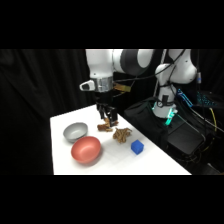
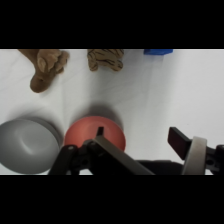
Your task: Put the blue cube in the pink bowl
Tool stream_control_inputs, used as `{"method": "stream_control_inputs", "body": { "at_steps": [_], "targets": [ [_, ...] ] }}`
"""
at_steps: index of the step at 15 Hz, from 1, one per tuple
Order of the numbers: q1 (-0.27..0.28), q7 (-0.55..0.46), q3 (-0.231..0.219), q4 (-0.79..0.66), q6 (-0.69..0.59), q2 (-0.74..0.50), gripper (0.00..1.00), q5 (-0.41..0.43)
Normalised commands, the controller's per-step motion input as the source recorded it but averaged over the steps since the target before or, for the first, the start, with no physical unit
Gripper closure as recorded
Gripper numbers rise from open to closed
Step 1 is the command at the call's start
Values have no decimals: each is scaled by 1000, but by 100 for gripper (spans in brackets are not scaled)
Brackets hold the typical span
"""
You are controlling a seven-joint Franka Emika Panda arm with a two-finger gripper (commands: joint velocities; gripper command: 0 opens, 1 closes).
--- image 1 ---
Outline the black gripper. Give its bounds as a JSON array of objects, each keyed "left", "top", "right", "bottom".
[{"left": 94, "top": 89, "right": 119, "bottom": 127}]

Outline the blue cube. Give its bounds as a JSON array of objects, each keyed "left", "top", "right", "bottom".
[{"left": 130, "top": 139, "right": 145, "bottom": 156}]

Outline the grey bowl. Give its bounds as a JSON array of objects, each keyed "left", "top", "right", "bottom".
[{"left": 62, "top": 121, "right": 89, "bottom": 144}]

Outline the pink bowl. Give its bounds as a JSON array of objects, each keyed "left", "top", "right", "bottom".
[{"left": 70, "top": 135, "right": 102, "bottom": 165}]

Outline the brown toy figure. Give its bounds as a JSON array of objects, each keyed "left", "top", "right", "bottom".
[
  {"left": 103, "top": 115, "right": 118, "bottom": 128},
  {"left": 112, "top": 127, "right": 133, "bottom": 145},
  {"left": 96, "top": 121, "right": 115, "bottom": 133}
]

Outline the tan wrist board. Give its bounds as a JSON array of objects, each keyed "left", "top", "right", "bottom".
[{"left": 114, "top": 83, "right": 132, "bottom": 93}]

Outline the green base light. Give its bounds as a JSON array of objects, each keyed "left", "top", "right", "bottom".
[{"left": 152, "top": 105, "right": 177, "bottom": 127}]

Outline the black curtain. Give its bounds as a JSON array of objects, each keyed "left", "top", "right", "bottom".
[{"left": 0, "top": 49, "right": 224, "bottom": 176}]

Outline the black box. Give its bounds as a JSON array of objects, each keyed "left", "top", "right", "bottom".
[{"left": 166, "top": 122, "right": 207, "bottom": 156}]

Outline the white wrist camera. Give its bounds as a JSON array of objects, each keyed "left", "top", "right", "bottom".
[{"left": 79, "top": 79, "right": 98, "bottom": 92}]

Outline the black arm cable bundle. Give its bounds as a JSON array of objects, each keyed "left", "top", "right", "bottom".
[{"left": 112, "top": 49, "right": 188, "bottom": 98}]

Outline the blue cable bundle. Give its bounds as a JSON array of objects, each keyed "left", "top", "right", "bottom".
[{"left": 176, "top": 87, "right": 218, "bottom": 108}]

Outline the yellow cable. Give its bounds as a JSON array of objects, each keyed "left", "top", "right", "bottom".
[{"left": 207, "top": 105, "right": 218, "bottom": 135}]

